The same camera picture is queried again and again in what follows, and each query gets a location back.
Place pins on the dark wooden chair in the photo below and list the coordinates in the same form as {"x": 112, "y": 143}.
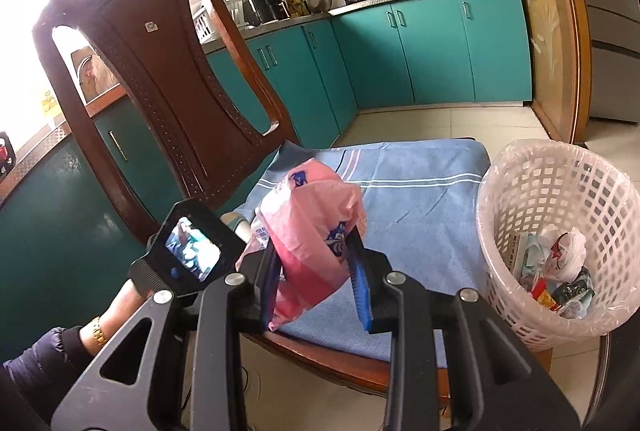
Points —
{"x": 150, "y": 86}

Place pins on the black air fryer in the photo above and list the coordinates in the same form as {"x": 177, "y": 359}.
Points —
{"x": 265, "y": 6}

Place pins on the white plastic bag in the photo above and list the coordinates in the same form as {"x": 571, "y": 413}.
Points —
{"x": 567, "y": 251}

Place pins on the white dish rack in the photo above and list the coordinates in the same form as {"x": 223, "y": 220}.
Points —
{"x": 207, "y": 23}

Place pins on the pink plastic bag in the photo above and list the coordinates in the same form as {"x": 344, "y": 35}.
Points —
{"x": 310, "y": 221}

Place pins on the blue striped seat cloth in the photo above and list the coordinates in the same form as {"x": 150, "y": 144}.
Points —
{"x": 410, "y": 211}

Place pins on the wooden framed glass door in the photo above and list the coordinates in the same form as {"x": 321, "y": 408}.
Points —
{"x": 550, "y": 36}

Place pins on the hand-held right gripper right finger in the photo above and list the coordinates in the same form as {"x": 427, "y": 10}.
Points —
{"x": 359, "y": 291}

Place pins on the cluster of seasoning bottles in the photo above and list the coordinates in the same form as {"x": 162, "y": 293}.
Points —
{"x": 297, "y": 8}

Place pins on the grey refrigerator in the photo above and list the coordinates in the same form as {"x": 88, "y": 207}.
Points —
{"x": 610, "y": 36}

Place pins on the white plastic lattice basket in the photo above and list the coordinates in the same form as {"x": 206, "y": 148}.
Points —
{"x": 540, "y": 181}

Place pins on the person's left forearm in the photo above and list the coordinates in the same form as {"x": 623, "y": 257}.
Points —
{"x": 45, "y": 361}

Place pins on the person's left hand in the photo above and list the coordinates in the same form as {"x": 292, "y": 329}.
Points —
{"x": 122, "y": 308}

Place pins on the teal lower kitchen cabinets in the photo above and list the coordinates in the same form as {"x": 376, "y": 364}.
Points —
{"x": 435, "y": 51}

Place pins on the white carton box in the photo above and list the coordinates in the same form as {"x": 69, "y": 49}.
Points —
{"x": 517, "y": 248}

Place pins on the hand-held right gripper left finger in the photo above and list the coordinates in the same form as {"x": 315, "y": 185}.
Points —
{"x": 270, "y": 283}

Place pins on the dark green crumpled wrapper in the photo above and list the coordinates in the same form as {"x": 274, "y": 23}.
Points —
{"x": 575, "y": 291}

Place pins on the beige printed board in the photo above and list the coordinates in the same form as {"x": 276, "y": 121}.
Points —
{"x": 95, "y": 81}

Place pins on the red snack wrapper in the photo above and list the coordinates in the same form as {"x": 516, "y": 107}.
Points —
{"x": 542, "y": 293}

